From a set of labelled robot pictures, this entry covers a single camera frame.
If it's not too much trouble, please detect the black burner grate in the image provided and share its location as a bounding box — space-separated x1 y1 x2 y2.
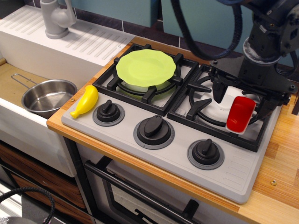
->
168 65 280 152
93 43 199 116

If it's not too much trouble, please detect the wooden drawer front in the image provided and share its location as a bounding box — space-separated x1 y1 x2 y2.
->
0 141 93 224

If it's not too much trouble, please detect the black oven door handle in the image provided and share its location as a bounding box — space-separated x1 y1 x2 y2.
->
84 156 199 224

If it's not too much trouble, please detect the black left burner grate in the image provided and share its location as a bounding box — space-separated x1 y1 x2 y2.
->
93 43 199 116

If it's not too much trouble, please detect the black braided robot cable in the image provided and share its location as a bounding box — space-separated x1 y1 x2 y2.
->
170 0 242 60

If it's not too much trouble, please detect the black right burner grate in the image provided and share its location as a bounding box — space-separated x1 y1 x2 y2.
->
168 65 280 152

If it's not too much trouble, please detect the red salmon sushi toy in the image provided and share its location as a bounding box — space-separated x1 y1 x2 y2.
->
226 96 256 134

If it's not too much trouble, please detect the toy oven door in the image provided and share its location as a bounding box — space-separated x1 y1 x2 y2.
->
77 144 244 224

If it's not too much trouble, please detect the black stove knob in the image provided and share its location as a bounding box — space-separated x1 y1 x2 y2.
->
133 115 175 150
93 100 125 127
187 139 225 170

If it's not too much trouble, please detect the black middle stove knob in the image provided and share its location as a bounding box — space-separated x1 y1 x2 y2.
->
133 115 175 150

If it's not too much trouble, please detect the yellow toy banana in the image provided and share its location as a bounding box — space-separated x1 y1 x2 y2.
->
70 85 99 119

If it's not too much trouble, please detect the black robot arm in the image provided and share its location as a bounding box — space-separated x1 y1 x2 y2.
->
209 0 299 122

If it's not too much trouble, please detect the grey toy stove top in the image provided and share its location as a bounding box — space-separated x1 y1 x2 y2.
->
61 43 286 205

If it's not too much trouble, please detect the stainless steel pot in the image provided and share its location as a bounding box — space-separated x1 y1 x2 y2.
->
11 73 77 119

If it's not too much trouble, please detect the grey toy faucet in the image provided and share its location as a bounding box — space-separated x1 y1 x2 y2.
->
40 0 76 39

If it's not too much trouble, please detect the black right stove knob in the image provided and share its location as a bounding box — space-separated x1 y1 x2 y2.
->
187 139 225 170

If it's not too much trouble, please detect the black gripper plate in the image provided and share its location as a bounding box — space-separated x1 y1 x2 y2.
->
210 56 297 120

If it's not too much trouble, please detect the light green plastic plate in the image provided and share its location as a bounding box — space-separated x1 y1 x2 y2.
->
116 49 176 87

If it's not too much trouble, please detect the black left stove knob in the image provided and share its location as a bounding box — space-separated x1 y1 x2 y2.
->
93 100 125 127

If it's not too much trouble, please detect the black braided foreground cable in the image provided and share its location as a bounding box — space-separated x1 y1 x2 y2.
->
0 186 56 224

